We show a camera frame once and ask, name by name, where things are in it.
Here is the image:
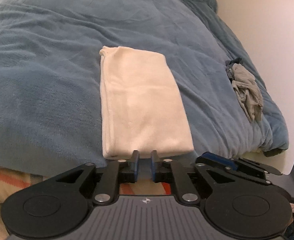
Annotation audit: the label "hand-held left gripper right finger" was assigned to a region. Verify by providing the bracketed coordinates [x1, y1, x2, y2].
[150, 150, 240, 205]

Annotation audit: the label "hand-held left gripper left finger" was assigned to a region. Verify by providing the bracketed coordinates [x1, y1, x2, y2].
[56, 150, 140, 206]

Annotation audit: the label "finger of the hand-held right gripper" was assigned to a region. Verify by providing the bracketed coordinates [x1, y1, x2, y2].
[202, 151, 282, 176]
[195, 157, 272, 186]

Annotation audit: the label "cream knit vest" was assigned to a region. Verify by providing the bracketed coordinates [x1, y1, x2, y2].
[99, 46, 194, 160]

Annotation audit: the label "grey crumpled garment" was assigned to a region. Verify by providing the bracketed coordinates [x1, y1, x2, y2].
[232, 64, 264, 122]

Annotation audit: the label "blue jeans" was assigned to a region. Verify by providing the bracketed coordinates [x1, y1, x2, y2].
[224, 57, 243, 83]

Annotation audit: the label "plaid bed sheet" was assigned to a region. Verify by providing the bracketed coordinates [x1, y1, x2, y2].
[0, 162, 172, 203]

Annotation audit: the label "blue fleece blanket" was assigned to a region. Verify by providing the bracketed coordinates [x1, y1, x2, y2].
[0, 0, 289, 175]

